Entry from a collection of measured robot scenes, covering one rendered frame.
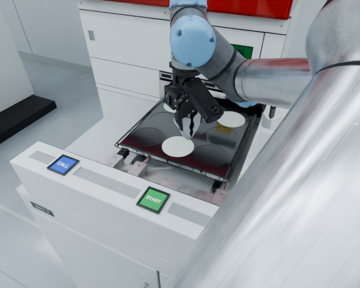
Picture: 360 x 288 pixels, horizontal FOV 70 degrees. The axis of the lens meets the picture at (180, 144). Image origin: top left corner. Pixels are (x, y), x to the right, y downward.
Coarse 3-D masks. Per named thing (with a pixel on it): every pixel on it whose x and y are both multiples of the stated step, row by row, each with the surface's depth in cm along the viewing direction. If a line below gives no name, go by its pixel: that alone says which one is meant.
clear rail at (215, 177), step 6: (114, 144) 80; (120, 144) 80; (132, 150) 78; (138, 150) 78; (144, 156) 77; (150, 156) 76; (156, 156) 76; (162, 162) 75; (168, 162) 74; (174, 162) 74; (180, 168) 73; (186, 168) 72; (192, 168) 72; (204, 174) 70; (210, 174) 70; (216, 180) 70; (222, 180) 69
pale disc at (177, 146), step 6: (168, 138) 83; (174, 138) 83; (180, 138) 83; (162, 144) 80; (168, 144) 80; (174, 144) 80; (180, 144) 80; (186, 144) 80; (192, 144) 80; (168, 150) 78; (174, 150) 78; (180, 150) 78; (186, 150) 78; (192, 150) 78; (174, 156) 76; (180, 156) 76
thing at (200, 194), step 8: (120, 168) 75; (128, 168) 75; (144, 176) 73; (152, 176) 73; (160, 176) 73; (160, 184) 70; (168, 184) 70; (176, 184) 70; (184, 184) 70; (184, 192) 68; (192, 192) 68; (200, 192) 68; (208, 200) 66
